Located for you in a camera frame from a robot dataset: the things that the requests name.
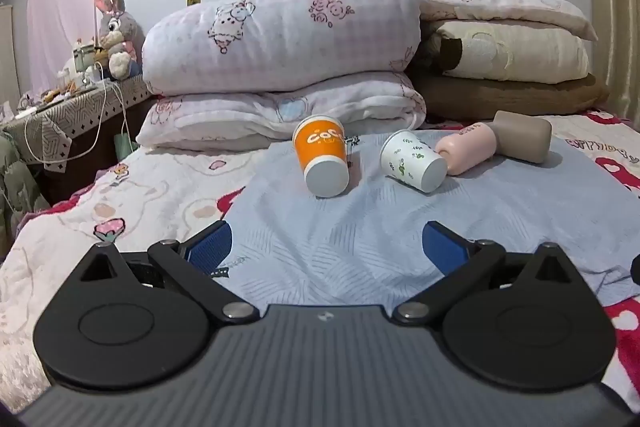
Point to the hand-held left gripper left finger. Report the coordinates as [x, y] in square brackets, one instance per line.
[210, 248]

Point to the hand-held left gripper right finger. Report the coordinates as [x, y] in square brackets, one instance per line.
[444, 249]

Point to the white leaf print cup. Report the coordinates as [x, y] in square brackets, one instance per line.
[406, 159]

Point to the pink cup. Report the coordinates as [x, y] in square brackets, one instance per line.
[467, 148]

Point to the taupe cup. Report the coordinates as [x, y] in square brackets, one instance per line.
[522, 137]

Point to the orange paper cup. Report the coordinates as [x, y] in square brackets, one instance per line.
[320, 148]

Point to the light blue towel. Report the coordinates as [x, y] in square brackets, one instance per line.
[350, 232]

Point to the white pink folded quilt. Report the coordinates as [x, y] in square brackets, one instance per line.
[225, 117]

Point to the light green pouch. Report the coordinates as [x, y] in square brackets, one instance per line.
[122, 144]

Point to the dark wooden side table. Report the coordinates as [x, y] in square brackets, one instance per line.
[95, 167]

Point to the brown pillow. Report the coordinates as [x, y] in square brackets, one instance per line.
[510, 99]

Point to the cluttered bedside table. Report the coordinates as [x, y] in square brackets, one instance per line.
[65, 122]

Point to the green padded jacket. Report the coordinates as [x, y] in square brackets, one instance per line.
[17, 187]

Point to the cream pillow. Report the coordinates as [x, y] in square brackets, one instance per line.
[530, 54]

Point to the pink checkered folded quilt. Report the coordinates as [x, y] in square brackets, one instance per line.
[280, 37]

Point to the grey plush rabbit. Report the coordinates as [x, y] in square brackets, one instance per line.
[117, 32]

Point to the pink floral pillow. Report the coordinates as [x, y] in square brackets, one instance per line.
[505, 4]

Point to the beige curtain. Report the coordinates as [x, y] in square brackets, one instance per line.
[617, 7]

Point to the pink wall cloth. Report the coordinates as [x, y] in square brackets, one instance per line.
[60, 7]

